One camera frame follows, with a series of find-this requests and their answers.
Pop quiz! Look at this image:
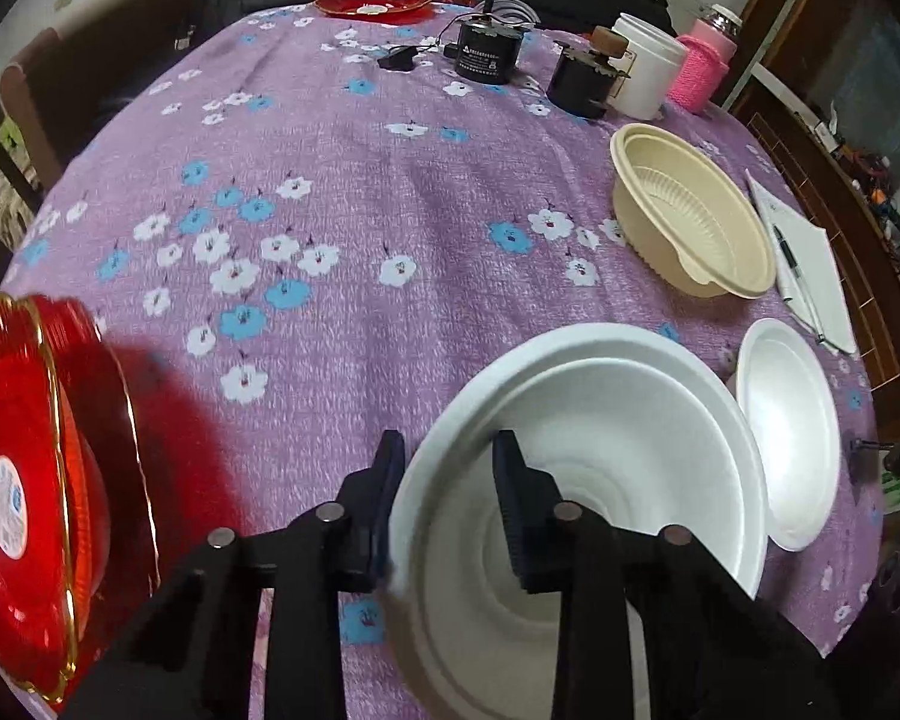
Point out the nested white paper bowl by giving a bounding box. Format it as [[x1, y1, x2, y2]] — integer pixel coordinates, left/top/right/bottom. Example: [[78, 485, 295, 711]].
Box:
[[450, 356, 751, 691]]

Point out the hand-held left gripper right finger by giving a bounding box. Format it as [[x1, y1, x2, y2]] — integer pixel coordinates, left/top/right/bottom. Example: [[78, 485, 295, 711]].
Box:
[[493, 431, 833, 720]]

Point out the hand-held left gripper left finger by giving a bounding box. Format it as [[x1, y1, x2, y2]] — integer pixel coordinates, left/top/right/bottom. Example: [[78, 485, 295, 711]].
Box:
[[60, 431, 407, 720]]

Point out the wooden cabinet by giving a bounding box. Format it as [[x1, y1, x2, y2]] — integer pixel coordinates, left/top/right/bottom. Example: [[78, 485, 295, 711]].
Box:
[[720, 0, 900, 421]]

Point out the beige plastic bowl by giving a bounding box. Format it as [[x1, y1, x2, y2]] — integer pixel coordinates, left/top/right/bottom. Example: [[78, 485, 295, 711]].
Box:
[[610, 122, 777, 299]]

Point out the small white paper bowl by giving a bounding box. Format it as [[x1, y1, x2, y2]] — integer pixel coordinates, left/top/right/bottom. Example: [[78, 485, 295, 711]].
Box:
[[735, 317, 842, 552]]

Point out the white paper sheet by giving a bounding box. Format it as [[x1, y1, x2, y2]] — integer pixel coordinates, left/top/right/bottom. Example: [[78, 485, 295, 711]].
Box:
[[745, 169, 858, 356]]

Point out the black cylindrical motor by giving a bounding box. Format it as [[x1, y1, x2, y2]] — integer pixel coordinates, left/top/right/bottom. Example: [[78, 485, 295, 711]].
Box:
[[454, 0, 526, 83]]

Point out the pink knitted sleeve bottle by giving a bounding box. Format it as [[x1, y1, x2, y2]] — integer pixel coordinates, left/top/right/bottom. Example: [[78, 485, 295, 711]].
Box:
[[667, 4, 743, 115]]

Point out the red glass dish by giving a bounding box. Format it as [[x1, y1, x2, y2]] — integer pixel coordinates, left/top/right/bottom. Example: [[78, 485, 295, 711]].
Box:
[[315, 0, 434, 23], [0, 294, 113, 702]]

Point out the large white paper bowl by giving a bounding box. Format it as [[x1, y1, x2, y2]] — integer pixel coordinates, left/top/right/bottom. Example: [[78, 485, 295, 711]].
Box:
[[384, 322, 767, 720]]

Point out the white plastic jar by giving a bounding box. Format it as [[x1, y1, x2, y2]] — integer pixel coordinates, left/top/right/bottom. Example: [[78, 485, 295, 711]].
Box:
[[611, 13, 689, 121]]

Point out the black motor with wooden knob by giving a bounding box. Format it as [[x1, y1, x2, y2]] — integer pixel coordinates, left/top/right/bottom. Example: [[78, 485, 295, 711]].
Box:
[[546, 26, 638, 119]]

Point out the black pen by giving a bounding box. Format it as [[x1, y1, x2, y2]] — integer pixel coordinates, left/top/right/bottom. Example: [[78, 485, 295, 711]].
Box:
[[772, 223, 830, 342]]

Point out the white round dish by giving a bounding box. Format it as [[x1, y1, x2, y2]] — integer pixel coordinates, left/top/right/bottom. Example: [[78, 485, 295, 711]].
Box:
[[487, 0, 539, 32]]

